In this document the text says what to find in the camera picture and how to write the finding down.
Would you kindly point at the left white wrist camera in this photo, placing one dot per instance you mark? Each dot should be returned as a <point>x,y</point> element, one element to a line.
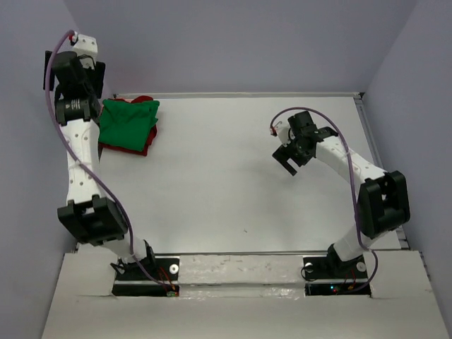
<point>83,44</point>

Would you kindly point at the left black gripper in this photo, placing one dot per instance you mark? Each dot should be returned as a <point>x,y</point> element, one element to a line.
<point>97,76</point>

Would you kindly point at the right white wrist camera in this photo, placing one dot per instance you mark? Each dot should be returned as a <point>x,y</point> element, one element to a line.
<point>283,131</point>

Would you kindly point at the white front cover board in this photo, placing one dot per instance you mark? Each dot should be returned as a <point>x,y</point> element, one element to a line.
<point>228,296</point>

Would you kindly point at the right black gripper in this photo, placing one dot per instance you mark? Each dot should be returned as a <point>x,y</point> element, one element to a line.
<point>283,154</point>

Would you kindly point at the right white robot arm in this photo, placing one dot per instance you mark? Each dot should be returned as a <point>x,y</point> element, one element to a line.
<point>379,198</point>

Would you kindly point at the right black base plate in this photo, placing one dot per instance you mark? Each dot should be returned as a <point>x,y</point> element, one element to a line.
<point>320,280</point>

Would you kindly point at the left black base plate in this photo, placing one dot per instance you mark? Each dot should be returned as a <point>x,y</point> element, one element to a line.
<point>159,280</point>

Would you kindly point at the green t-shirt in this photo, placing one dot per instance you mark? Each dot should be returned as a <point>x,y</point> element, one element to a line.
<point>127,123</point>

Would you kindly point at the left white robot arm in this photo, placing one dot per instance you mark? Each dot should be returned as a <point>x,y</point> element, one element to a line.
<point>92,213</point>

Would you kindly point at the red t-shirt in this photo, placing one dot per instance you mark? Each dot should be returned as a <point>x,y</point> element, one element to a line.
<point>141,148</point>

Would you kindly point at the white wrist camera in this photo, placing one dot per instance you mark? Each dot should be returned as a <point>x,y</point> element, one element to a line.
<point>283,131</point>
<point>83,44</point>

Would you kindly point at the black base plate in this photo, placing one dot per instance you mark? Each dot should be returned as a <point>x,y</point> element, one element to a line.
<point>320,280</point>
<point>159,280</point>

